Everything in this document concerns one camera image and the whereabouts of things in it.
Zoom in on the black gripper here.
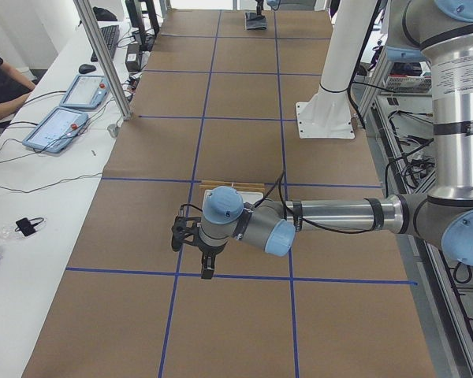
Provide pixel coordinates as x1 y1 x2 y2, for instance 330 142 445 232
193 235 227 280

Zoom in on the grey blue towel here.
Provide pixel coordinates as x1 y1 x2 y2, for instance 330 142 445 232
245 12 267 30

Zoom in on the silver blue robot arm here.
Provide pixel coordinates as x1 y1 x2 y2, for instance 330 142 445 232
194 1 473 279
255 0 317 15

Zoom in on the white wooden towel rack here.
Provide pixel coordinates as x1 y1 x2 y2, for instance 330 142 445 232
199 180 266 206

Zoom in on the black monitor on stand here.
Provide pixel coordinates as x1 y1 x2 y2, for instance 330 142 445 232
125 0 160 52

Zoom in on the black keyboard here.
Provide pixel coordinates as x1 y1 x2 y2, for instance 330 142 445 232
100 24 120 59

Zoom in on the small silver cylinder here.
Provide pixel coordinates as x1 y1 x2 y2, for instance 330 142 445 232
107 124 119 138

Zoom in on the black computer mouse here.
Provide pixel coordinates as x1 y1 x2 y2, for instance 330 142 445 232
78 64 96 75

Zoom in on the upper blue teach pendant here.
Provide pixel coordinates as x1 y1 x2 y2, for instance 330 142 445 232
60 74 108 110

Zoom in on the blue teach pendant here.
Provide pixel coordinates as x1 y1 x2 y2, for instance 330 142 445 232
60 74 108 110
22 106 89 154

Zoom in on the lower blue teach pendant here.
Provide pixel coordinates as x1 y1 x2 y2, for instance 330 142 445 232
22 106 89 154

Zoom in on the person in black shirt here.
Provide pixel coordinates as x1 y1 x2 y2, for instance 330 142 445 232
0 57 36 120

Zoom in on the white camera pillar with base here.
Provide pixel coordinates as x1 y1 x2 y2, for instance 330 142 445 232
296 0 380 139

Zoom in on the aluminium frame post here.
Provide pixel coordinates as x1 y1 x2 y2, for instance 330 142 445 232
73 0 132 120

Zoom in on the small black device with cable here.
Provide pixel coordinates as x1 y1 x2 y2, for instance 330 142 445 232
14 217 46 237

